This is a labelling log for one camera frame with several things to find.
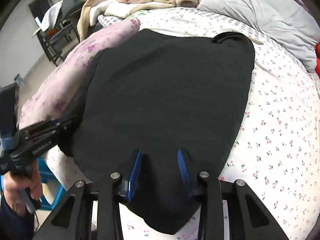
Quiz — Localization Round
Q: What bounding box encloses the large black coat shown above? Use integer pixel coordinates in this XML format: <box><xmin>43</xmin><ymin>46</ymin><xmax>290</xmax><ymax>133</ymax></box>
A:
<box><xmin>59</xmin><ymin>29</ymin><xmax>255</xmax><ymax>235</ymax></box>

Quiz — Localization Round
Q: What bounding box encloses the person's left hand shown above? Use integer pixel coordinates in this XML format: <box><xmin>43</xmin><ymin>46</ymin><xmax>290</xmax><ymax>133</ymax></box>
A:
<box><xmin>3</xmin><ymin>159</ymin><xmax>43</xmax><ymax>218</ymax></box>

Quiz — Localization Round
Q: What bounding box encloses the blue plastic stool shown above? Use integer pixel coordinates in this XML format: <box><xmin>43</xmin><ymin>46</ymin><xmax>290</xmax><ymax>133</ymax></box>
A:
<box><xmin>0</xmin><ymin>158</ymin><xmax>67</xmax><ymax>210</ymax></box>

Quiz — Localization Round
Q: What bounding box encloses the pink floral rolled quilt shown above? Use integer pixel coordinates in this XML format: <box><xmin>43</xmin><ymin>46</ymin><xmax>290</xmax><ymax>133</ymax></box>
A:
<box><xmin>19</xmin><ymin>18</ymin><xmax>140</xmax><ymax>129</ymax></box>

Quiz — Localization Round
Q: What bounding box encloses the cherry print bed sheet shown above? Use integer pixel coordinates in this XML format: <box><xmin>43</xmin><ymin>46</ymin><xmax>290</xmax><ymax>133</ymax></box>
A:
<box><xmin>44</xmin><ymin>7</ymin><xmax>319</xmax><ymax>239</ymax></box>

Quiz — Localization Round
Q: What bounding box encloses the red plush toy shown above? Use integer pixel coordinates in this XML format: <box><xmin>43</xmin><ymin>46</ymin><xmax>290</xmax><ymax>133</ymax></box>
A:
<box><xmin>315</xmin><ymin>43</ymin><xmax>320</xmax><ymax>76</ymax></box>

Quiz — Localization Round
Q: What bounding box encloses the grey white duvet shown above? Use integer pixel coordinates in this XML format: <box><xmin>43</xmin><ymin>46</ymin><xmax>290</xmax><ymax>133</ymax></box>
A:
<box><xmin>199</xmin><ymin>0</ymin><xmax>319</xmax><ymax>72</ymax></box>

